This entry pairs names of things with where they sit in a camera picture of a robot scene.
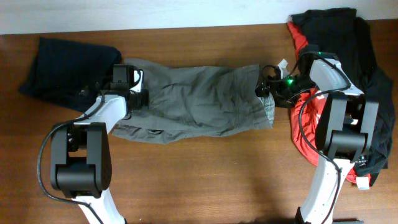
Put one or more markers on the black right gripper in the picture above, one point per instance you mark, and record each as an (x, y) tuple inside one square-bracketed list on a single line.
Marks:
[(277, 89)]

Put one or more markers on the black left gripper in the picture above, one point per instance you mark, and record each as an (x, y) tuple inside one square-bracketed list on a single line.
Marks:
[(143, 101)]

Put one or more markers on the grey shorts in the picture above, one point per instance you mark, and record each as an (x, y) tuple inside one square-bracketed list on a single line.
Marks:
[(196, 101)]

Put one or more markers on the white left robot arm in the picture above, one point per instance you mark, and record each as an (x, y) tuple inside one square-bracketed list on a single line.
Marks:
[(80, 158)]

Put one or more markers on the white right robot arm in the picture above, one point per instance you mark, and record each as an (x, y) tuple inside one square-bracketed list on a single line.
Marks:
[(344, 131)]

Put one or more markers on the red t-shirt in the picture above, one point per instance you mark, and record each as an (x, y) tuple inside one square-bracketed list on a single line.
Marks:
[(312, 112)]

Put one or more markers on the folded navy blue shorts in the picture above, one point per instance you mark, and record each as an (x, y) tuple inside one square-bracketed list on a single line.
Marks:
[(70, 74)]

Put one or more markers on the black t-shirt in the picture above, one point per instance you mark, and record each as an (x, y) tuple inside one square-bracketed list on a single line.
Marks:
[(342, 32)]

